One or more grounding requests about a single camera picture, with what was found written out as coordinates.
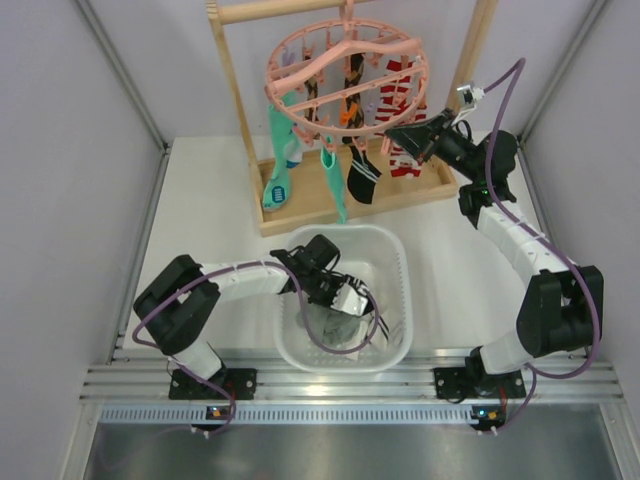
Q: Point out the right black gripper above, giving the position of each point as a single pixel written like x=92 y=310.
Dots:
x=421 y=138

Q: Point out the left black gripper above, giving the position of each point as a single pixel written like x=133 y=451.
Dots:
x=328 y=301

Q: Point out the black sock white stripes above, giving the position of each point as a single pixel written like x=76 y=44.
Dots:
x=363 y=177

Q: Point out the pink round clip hanger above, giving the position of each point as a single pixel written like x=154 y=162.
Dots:
x=319 y=68

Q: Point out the black striped sock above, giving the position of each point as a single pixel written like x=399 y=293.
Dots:
x=357 y=301

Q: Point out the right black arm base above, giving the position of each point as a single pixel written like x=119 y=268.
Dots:
x=456 y=384

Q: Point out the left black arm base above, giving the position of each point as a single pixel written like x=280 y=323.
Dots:
x=239 y=383

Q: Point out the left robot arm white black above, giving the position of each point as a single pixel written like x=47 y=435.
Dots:
x=176 y=306

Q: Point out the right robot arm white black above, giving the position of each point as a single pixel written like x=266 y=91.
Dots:
x=563 y=303

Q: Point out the grey sock in basket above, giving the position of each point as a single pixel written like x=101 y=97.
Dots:
x=336 y=331

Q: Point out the red white striped sock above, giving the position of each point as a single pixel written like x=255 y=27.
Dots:
x=392 y=101

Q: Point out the white plastic laundry basket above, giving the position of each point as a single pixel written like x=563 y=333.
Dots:
x=369 y=252

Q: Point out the white sock in basket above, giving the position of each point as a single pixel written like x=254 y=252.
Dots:
x=386 y=344

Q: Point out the orange clothes peg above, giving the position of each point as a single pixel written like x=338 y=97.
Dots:
x=347 y=114

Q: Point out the green sock left hanging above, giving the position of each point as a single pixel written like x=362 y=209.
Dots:
x=286 y=149

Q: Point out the green sock hanging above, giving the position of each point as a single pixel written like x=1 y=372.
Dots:
x=286 y=149
x=335 y=182

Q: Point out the green sock right hanging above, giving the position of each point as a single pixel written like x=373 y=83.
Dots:
x=335 y=182

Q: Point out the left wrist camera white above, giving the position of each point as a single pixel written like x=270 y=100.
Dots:
x=338 y=301

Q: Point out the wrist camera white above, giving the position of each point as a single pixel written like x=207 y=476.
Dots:
x=338 y=301
x=469 y=95

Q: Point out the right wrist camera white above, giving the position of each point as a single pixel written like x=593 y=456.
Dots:
x=469 y=95

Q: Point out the wooden drying rack frame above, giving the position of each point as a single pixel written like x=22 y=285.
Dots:
x=310 y=200

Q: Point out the perforated grey cable duct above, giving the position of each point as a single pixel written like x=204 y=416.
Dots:
x=301 y=414

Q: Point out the aluminium mounting rail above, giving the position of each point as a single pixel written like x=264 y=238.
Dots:
x=142 y=375

